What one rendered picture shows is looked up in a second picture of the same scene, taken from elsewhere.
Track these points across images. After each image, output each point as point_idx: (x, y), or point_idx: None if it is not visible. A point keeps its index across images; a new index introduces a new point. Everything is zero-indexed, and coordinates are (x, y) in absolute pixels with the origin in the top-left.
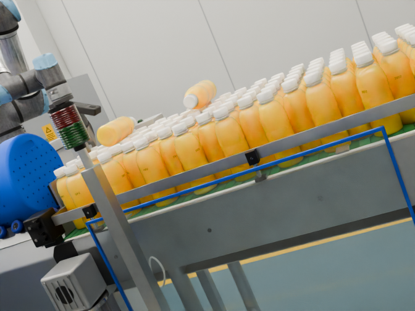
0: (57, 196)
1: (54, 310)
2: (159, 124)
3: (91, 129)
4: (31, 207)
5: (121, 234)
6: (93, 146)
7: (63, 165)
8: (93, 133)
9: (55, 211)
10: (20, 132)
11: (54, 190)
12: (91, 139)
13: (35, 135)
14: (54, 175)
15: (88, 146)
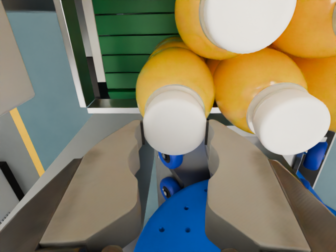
0: (290, 168)
1: (149, 177)
2: None
3: (58, 205)
4: (330, 207)
5: None
6: (141, 137)
7: (142, 248)
8: (74, 170)
9: (326, 146)
10: None
11: (302, 183)
12: (132, 161)
13: None
14: (206, 238)
15: (225, 133)
